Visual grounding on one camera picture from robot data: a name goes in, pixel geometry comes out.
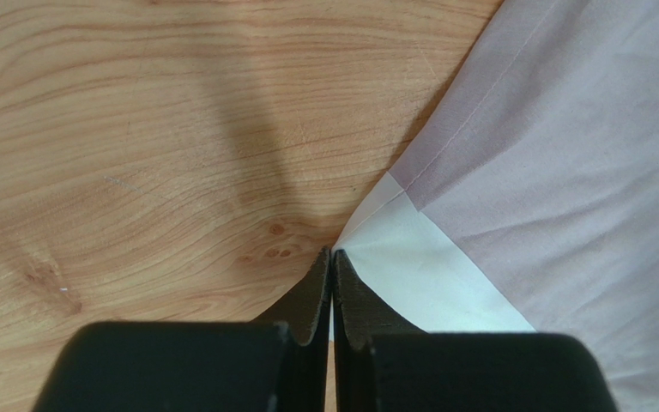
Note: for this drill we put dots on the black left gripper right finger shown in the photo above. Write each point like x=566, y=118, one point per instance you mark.
x=386, y=363

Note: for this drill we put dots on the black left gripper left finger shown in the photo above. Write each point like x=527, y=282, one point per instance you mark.
x=275, y=362

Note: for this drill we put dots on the pink underwear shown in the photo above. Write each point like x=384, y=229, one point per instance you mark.
x=529, y=202

